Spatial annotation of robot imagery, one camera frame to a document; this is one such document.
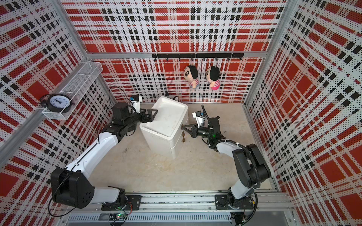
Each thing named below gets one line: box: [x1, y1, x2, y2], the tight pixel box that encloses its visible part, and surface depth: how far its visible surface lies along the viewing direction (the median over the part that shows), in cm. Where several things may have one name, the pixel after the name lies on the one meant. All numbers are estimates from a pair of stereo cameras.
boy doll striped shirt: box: [183, 64, 200, 89], surface depth 95 cm
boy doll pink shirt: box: [205, 65, 221, 91], surface depth 97 cm
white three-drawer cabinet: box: [139, 96, 190, 159], surface depth 80 cm
